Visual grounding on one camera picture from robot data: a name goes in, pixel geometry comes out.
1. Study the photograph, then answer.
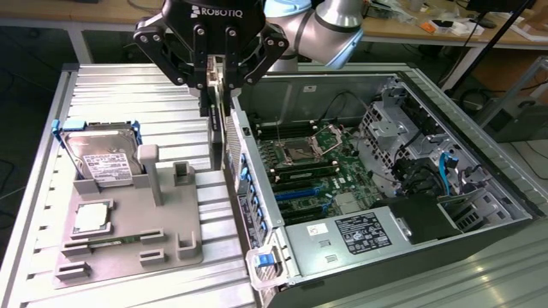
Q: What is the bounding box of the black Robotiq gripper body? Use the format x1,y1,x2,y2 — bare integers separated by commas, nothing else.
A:
162,0,268,37

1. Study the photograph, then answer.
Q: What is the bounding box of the black graphics card metal bracket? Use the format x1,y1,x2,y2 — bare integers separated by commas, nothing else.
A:
199,54,227,171

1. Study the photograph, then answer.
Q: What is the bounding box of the metal socket cover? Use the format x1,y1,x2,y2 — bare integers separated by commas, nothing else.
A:
310,126,347,155

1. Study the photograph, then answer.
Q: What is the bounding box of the CPU socket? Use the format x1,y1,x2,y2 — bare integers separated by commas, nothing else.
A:
278,137,320,166

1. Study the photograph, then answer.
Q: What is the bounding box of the blue disk carrier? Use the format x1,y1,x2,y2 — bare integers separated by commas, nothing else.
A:
50,119,146,180

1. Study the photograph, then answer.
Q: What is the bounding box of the perforated metal drive cage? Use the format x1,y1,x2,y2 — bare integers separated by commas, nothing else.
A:
358,87,430,161

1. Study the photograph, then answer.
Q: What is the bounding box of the silver hard disk white label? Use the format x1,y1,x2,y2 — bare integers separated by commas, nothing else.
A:
64,130,146,189

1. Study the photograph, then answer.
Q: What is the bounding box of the green motherboard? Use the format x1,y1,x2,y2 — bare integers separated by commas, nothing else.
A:
252,123,378,225

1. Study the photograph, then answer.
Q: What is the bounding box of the blue expansion slot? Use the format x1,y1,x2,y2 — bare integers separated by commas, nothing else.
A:
274,187,322,202

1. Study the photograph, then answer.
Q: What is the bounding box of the black expansion slot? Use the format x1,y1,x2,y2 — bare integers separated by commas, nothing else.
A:
282,212,327,226
279,204,326,216

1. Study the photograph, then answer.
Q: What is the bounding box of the white plastic part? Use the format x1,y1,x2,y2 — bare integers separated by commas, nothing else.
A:
427,18,486,36

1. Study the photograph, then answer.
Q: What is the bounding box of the grey plastic parts rack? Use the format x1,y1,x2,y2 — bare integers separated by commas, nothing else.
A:
51,144,204,289

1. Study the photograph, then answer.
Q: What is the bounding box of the silver chipset heat sink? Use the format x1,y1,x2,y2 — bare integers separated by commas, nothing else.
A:
332,193,366,215

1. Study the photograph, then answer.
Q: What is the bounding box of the silver CPU chip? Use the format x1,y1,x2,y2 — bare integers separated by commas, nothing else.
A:
75,203,111,232

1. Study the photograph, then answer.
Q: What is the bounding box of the black tripod pole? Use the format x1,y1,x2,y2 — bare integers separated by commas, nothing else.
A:
440,0,542,92

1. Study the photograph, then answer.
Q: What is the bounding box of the black monitor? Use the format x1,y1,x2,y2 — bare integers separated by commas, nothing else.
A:
464,0,539,14

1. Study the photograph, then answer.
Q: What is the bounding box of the green RAM stick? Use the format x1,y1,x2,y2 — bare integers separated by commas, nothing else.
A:
88,235,143,248

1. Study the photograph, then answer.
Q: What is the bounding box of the blue case latch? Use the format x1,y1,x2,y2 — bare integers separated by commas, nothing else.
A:
252,253,275,268

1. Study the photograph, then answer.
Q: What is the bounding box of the grey power supply unit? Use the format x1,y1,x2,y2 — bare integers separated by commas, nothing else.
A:
282,205,415,277

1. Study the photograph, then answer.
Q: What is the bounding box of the dark grey box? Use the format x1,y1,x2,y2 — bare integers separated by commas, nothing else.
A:
487,99,548,144

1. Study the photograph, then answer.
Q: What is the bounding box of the brown cardboard box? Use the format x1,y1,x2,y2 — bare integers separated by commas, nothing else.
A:
524,0,548,41

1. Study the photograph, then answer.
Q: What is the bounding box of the grey disk bay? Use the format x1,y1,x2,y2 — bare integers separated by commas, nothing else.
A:
436,189,519,234

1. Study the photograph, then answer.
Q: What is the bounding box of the open grey PC case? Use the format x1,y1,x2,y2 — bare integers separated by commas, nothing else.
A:
222,65,542,308

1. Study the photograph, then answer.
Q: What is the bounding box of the black looped wire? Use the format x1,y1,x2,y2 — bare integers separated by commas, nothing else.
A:
319,91,372,124

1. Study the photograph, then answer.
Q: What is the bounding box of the wooden desk white frame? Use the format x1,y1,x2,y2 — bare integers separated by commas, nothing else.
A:
362,0,548,92
0,0,172,65

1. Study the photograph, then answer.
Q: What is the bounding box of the black power wire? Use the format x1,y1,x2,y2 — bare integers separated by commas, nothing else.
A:
391,157,447,198

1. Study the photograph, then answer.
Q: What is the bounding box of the blue data wire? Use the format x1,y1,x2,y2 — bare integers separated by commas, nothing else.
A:
435,151,460,197

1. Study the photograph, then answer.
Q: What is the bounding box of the grey case handle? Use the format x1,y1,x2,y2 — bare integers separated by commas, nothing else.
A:
246,246,287,291

